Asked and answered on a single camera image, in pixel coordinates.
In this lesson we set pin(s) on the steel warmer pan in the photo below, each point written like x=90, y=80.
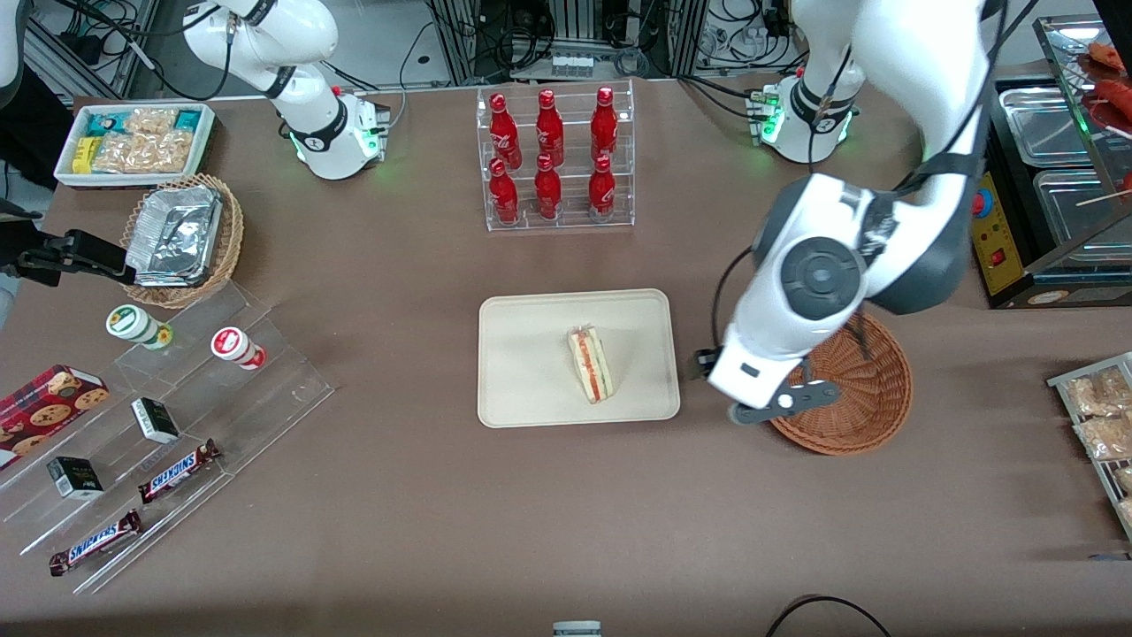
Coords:
x=1083, y=212
x=1044, y=124

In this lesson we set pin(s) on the white power strip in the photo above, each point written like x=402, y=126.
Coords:
x=575, y=64

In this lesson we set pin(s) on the white snack bin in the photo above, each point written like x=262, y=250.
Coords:
x=66, y=172

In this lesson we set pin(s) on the silver foil container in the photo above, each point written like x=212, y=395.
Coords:
x=177, y=234

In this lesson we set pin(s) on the teal snack packet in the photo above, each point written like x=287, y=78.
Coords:
x=104, y=124
x=187, y=119

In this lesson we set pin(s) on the Snickers chocolate bar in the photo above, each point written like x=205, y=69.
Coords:
x=175, y=471
x=95, y=541

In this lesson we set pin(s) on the metal frame cart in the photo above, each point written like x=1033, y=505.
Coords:
x=53, y=53

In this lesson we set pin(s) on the light wicker basket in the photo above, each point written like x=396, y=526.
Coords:
x=228, y=239

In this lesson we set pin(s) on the small grey device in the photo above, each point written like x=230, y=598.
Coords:
x=577, y=630

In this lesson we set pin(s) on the green lid sunflower cup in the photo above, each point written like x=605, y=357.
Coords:
x=131, y=322

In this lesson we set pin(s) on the glass food warmer case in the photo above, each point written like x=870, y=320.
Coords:
x=1097, y=265

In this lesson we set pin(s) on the clear acrylic bottle rack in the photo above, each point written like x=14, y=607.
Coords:
x=575, y=224

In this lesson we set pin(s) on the red tartan cookie box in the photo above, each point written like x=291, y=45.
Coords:
x=44, y=407

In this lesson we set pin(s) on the brown wicker basket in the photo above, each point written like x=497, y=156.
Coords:
x=875, y=398

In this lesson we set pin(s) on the clear acrylic stepped shelf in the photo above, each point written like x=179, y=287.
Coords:
x=283, y=389

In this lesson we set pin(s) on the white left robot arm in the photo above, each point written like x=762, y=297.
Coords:
x=920, y=71

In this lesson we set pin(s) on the background equipment rack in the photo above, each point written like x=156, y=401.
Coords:
x=575, y=26

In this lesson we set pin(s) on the red cola bottle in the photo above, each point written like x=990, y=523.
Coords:
x=602, y=188
x=549, y=128
x=547, y=188
x=604, y=124
x=504, y=193
x=503, y=131

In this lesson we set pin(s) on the clear cracker packet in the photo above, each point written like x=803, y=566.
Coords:
x=152, y=122
x=172, y=152
x=119, y=155

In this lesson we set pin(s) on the red lid yogurt cup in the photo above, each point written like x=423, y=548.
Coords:
x=232, y=343

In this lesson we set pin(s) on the wooden skewer stick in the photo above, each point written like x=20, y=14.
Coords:
x=1101, y=198

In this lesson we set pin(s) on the tray of packaged snacks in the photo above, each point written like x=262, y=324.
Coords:
x=1061, y=382

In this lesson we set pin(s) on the small black carton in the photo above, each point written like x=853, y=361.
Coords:
x=156, y=422
x=75, y=478

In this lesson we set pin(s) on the clear bag of crackers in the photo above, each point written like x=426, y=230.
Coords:
x=1125, y=479
x=1128, y=511
x=1097, y=394
x=1105, y=438

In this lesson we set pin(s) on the triangle sandwich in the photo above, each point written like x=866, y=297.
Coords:
x=591, y=367

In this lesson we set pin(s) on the yellow snack packet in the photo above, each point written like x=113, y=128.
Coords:
x=82, y=155

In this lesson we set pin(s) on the cream plastic tray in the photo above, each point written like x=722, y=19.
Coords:
x=531, y=354

